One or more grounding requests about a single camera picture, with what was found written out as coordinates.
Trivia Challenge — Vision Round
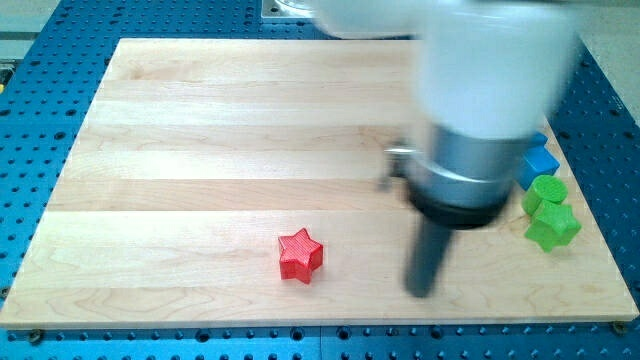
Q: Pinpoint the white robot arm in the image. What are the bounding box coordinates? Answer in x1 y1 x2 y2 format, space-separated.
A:
311 1 576 297

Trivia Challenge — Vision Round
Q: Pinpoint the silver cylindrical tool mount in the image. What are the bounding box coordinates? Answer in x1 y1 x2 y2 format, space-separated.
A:
378 122 531 230

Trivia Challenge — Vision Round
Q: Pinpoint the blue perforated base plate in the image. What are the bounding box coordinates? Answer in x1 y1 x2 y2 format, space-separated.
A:
1 0 639 359

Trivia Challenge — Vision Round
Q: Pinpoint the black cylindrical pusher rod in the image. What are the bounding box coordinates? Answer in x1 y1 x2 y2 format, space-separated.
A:
404 217 453 298

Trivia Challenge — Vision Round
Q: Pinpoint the red star block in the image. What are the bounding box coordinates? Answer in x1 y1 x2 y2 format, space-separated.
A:
278 228 324 284

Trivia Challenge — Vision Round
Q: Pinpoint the blue cube block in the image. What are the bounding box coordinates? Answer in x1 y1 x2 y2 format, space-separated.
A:
516 132 560 190

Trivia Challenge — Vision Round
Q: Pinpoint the green star block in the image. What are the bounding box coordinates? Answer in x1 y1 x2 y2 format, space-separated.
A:
525 200 582 253

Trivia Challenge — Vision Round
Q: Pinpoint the wooden board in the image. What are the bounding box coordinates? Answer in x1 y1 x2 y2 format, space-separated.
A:
1 39 638 329

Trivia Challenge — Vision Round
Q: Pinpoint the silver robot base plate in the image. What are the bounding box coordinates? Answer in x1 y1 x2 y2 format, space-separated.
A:
261 0 313 20

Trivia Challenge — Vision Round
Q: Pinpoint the green cylinder block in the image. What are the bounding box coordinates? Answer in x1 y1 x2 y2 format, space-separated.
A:
521 175 568 215

